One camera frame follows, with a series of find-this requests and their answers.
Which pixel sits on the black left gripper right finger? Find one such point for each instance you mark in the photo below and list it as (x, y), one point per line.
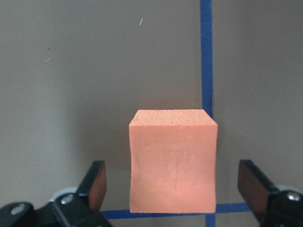
(271, 205)

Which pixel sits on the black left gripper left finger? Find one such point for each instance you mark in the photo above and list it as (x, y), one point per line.
(81, 208)

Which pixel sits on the orange foam cube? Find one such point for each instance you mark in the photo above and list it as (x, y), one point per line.
(173, 158)

